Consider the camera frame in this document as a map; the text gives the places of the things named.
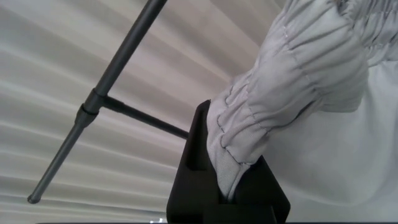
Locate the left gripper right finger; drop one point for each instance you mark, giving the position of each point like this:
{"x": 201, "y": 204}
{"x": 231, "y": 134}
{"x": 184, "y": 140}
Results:
{"x": 261, "y": 196}

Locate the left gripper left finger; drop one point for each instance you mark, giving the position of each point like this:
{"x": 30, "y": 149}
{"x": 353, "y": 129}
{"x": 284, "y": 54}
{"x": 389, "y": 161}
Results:
{"x": 192, "y": 186}

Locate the pale grey shorts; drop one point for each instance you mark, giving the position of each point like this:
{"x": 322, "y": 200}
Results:
{"x": 311, "y": 93}

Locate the black clothes rack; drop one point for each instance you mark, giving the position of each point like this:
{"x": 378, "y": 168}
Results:
{"x": 124, "y": 53}

